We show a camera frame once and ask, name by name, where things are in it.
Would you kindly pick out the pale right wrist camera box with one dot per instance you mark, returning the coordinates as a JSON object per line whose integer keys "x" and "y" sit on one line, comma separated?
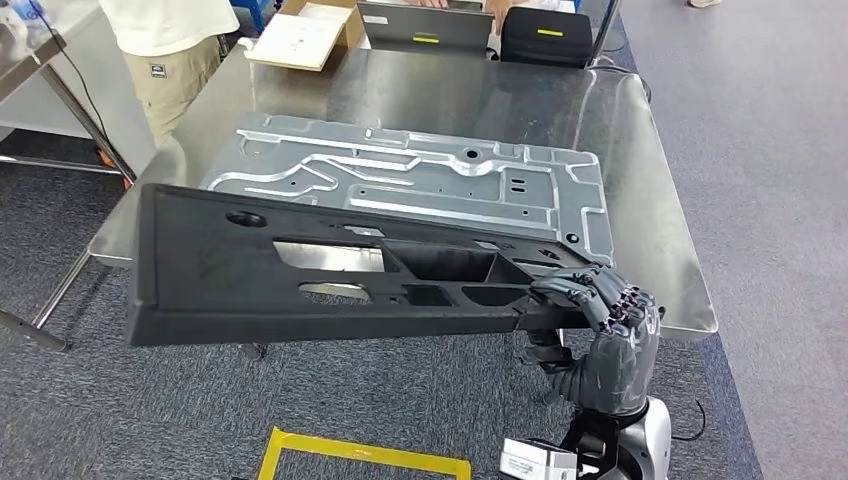
{"x": 530, "y": 460}

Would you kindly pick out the person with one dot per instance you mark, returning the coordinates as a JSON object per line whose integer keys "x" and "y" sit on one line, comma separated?
{"x": 166, "y": 26}

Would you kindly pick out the large stamped metal plate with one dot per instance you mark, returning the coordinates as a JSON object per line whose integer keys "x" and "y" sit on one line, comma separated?
{"x": 424, "y": 179}

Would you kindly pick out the cardboard box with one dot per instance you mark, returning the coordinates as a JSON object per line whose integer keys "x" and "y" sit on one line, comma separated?
{"x": 351, "y": 30}

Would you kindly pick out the steel workbench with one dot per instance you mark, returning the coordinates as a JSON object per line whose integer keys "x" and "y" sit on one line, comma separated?
{"x": 430, "y": 99}

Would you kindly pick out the black case with yellow label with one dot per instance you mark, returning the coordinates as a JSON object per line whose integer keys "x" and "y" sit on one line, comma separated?
{"x": 543, "y": 50}

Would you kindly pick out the long black plastic part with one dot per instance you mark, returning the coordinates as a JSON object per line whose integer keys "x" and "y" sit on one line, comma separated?
{"x": 199, "y": 265}

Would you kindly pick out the blue metal cart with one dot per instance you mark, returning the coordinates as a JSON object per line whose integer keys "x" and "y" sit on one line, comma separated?
{"x": 248, "y": 5}

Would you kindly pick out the black metal pole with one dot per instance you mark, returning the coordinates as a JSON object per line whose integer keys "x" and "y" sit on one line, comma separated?
{"x": 604, "y": 33}

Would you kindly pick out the person's right hand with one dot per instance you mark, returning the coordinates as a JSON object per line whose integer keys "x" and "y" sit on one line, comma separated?
{"x": 427, "y": 3}

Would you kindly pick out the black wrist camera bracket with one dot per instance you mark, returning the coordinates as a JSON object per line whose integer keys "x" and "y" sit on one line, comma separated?
{"x": 593, "y": 437}

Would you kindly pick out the grey laptop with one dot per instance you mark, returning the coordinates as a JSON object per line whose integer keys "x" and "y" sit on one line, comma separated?
{"x": 424, "y": 23}

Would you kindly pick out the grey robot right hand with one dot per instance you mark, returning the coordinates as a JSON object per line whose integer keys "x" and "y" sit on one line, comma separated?
{"x": 623, "y": 371}

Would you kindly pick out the person's left hand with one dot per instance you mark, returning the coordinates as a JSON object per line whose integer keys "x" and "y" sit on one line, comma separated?
{"x": 500, "y": 13}

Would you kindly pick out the person's shoe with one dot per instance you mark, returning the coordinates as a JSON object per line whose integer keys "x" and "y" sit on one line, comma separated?
{"x": 702, "y": 3}

